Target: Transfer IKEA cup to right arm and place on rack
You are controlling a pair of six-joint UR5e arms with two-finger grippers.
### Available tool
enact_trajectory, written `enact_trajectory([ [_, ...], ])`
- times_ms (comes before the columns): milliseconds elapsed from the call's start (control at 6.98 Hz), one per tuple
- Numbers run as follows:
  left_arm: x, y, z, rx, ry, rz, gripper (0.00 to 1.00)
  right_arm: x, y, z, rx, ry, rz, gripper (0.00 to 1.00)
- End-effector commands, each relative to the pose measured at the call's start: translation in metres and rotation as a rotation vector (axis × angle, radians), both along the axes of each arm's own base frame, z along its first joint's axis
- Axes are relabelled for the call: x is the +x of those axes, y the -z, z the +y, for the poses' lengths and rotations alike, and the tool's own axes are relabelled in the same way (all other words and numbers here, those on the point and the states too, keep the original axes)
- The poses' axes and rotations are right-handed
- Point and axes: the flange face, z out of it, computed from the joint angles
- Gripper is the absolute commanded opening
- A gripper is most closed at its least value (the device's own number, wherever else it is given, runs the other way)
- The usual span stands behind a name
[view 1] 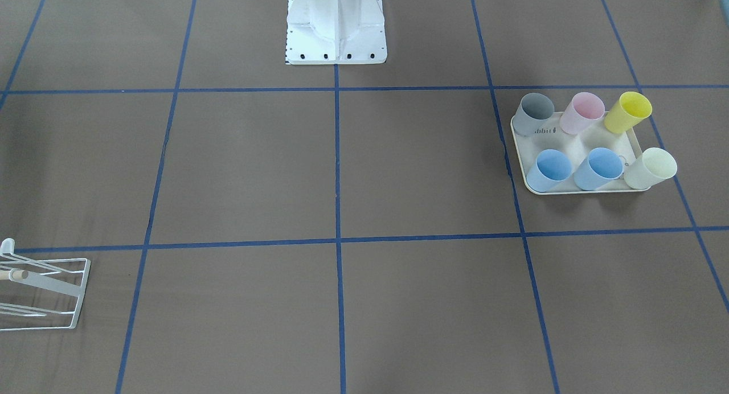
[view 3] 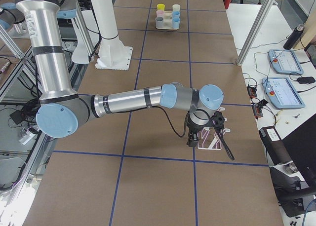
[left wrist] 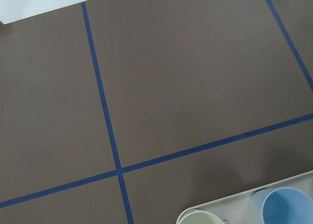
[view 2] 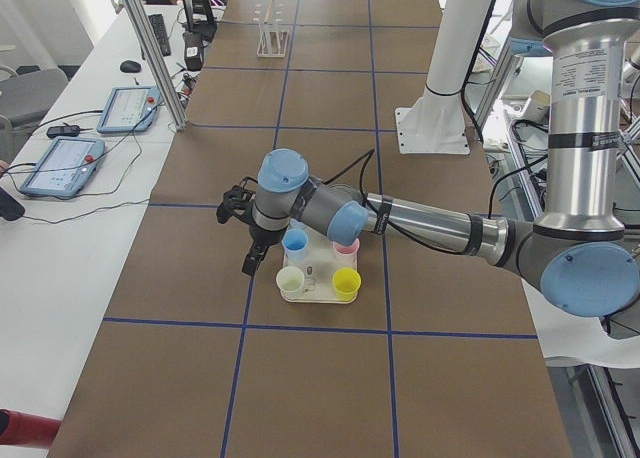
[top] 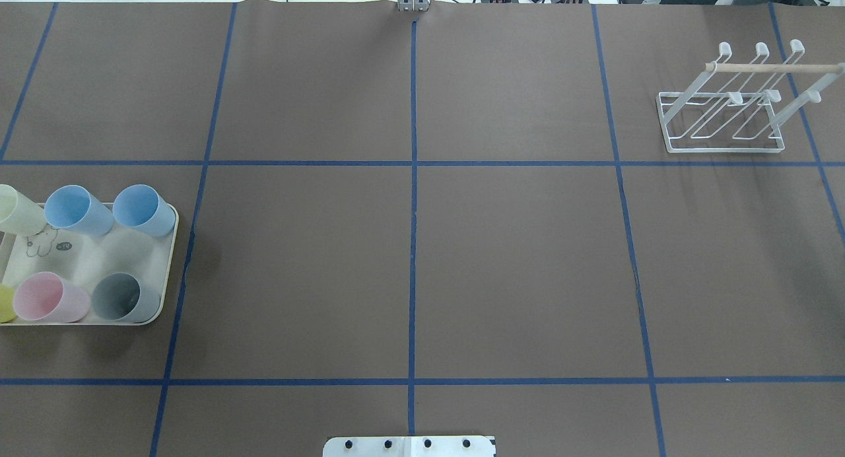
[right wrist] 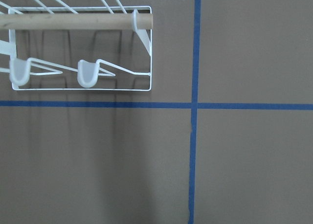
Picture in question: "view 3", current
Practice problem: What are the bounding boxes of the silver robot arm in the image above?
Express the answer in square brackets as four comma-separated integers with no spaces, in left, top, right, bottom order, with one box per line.
[14,0,224,147]

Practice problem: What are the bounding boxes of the black monitor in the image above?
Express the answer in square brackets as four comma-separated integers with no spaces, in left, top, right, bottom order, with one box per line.
[282,115,316,186]

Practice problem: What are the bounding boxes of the aluminium frame post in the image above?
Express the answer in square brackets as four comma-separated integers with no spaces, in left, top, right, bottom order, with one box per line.
[236,0,275,66]

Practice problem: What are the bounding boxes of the pink plastic cup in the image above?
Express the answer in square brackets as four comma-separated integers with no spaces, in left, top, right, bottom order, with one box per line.
[156,10,164,17]

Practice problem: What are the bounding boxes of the grey plastic cup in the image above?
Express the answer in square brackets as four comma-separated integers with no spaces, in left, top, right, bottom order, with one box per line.
[155,16,164,29]

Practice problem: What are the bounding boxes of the far teach pendant tablet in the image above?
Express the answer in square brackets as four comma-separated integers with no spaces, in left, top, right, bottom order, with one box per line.
[268,49,304,75]

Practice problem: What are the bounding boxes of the white wire cup rack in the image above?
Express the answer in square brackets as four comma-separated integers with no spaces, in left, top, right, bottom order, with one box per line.
[197,107,229,151]

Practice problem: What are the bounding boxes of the teach pendant tablet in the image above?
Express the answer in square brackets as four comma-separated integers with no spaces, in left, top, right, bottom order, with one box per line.
[268,49,304,75]
[262,77,305,110]

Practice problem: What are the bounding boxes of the black label box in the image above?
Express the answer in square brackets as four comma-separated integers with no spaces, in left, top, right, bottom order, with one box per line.
[259,126,292,165]

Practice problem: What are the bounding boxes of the yellow plastic cup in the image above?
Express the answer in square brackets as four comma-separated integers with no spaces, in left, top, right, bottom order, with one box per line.
[157,3,165,11]

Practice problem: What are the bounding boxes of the black water bottle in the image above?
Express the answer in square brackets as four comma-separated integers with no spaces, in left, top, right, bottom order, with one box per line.
[283,24,305,50]

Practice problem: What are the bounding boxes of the blue plastic cup near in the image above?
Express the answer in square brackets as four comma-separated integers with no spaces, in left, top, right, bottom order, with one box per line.
[171,17,181,30]

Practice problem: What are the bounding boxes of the white plastic cup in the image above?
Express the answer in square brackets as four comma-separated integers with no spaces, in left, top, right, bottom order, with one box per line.
[172,4,181,12]

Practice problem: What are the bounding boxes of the near teach pendant tablet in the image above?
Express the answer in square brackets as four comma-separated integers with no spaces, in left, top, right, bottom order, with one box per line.
[262,77,305,110]

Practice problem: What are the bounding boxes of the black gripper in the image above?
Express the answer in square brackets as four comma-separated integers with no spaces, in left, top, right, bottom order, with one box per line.
[187,112,235,160]

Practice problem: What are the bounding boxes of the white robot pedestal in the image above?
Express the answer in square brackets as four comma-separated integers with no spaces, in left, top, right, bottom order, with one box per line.
[91,0,133,70]

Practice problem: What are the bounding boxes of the cream plastic tray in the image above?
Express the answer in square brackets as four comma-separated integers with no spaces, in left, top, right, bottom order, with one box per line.
[162,11,174,30]

